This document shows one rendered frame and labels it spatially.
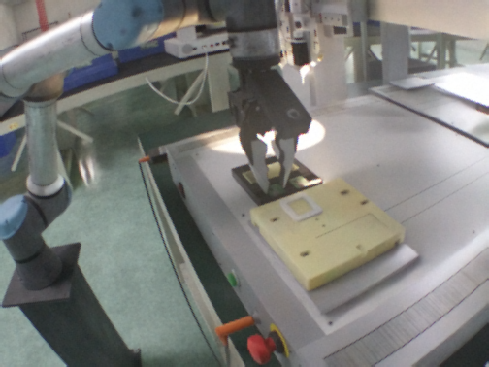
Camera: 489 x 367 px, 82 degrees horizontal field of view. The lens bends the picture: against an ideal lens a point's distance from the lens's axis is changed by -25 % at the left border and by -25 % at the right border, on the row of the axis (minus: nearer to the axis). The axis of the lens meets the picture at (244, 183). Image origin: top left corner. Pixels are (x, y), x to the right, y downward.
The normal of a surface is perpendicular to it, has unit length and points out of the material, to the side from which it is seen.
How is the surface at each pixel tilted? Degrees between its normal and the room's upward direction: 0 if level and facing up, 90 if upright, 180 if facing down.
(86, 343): 90
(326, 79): 90
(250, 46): 90
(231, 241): 0
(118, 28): 90
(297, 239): 0
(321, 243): 0
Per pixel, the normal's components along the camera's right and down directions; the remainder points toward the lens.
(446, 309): -0.12, -0.85
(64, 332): 0.22, 0.48
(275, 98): 0.09, -0.52
